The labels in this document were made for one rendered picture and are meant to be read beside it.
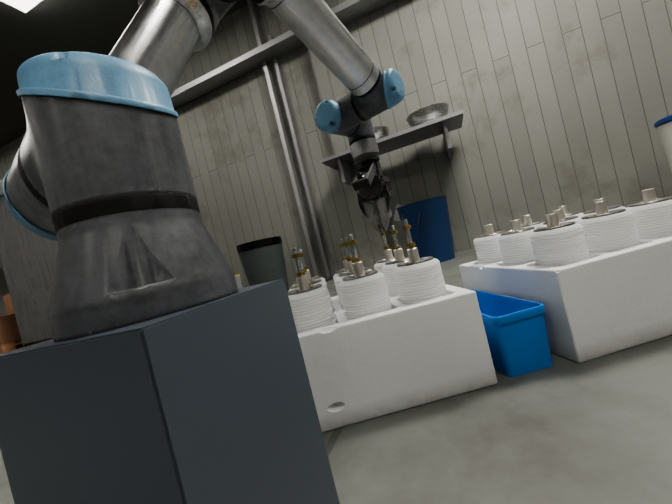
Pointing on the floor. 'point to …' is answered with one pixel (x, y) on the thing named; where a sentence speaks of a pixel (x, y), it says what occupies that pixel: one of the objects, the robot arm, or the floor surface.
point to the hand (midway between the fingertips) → (380, 227)
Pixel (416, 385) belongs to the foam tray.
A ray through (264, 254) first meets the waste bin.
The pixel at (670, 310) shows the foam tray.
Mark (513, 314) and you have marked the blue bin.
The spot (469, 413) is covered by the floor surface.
